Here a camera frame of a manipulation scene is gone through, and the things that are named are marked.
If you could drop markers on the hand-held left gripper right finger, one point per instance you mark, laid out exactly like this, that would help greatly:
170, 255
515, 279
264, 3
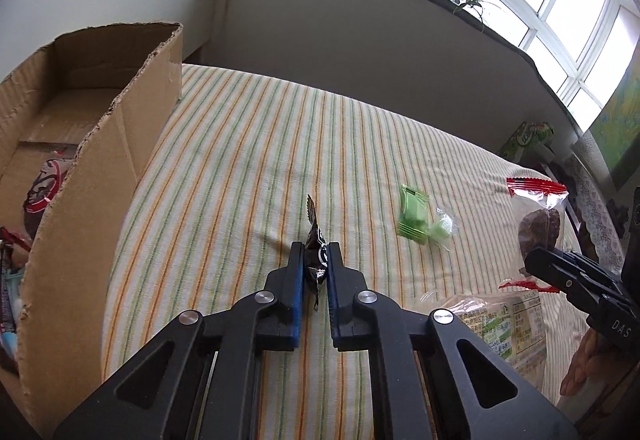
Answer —
333, 292

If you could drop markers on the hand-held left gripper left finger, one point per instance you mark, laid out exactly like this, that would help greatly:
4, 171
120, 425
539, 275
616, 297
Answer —
297, 292

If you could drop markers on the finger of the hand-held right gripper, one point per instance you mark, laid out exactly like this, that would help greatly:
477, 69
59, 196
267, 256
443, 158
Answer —
560, 262
590, 297

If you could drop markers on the clear red-edged pastry packet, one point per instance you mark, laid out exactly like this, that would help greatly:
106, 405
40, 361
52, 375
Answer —
540, 230

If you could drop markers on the dark candy wrapper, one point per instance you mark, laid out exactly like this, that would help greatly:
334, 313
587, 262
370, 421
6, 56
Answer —
316, 255

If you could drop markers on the cardboard box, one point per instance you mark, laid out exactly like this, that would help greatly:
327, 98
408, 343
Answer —
85, 245

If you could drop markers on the person's right hand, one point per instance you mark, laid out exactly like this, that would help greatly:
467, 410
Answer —
590, 360

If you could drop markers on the white lace cloth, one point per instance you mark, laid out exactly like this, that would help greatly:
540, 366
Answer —
590, 190

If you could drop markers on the sliced bread loaf bag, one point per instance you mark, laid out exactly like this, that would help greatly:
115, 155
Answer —
505, 330

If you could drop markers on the dark wooden furniture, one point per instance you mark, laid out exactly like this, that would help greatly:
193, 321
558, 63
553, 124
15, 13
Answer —
562, 173

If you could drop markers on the small light green candy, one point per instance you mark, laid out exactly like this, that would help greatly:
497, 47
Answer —
414, 215

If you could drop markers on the green printed box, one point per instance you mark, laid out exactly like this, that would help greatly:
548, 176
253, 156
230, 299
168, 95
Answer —
525, 140

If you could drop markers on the green painting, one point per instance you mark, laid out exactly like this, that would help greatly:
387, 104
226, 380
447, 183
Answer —
622, 125

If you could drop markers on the round red white packet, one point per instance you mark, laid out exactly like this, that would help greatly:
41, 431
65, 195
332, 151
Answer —
42, 190

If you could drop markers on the teal snack packet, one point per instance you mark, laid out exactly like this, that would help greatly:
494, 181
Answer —
11, 345

